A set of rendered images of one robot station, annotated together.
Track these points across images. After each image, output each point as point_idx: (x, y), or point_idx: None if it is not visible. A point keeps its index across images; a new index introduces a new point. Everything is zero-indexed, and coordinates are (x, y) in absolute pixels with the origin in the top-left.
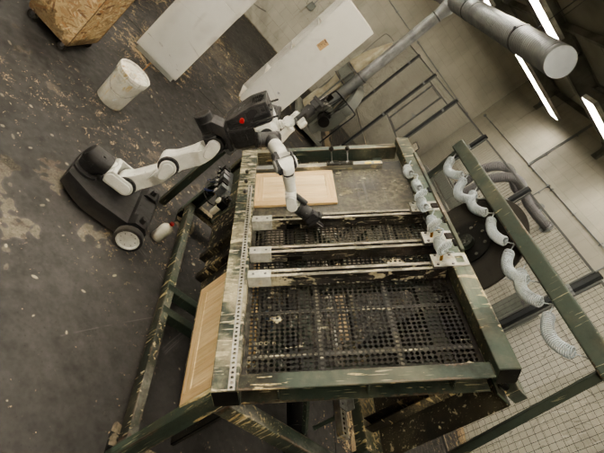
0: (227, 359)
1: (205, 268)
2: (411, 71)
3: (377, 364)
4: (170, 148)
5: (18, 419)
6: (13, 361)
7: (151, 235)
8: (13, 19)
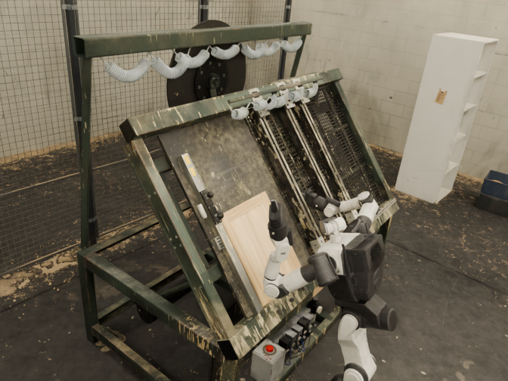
0: (389, 209)
1: None
2: None
3: (351, 137)
4: (366, 373)
5: (421, 306)
6: (428, 328)
7: None
8: None
